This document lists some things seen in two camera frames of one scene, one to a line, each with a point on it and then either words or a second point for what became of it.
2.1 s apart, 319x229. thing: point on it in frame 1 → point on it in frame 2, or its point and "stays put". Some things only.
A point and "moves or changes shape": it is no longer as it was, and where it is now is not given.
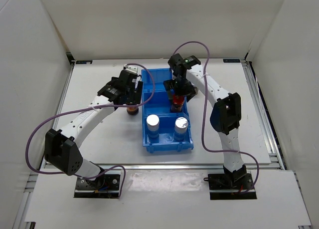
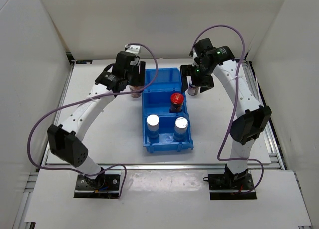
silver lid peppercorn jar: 152,126 stays put
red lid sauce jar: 132,111 moves or changes shape
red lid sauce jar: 177,105 stays put
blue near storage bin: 166,141 stays put
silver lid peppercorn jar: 180,128 stays put
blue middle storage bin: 160,104 stays put
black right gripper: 190,92 → 186,71
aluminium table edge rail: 184,166 stays put
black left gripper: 135,97 → 139,78
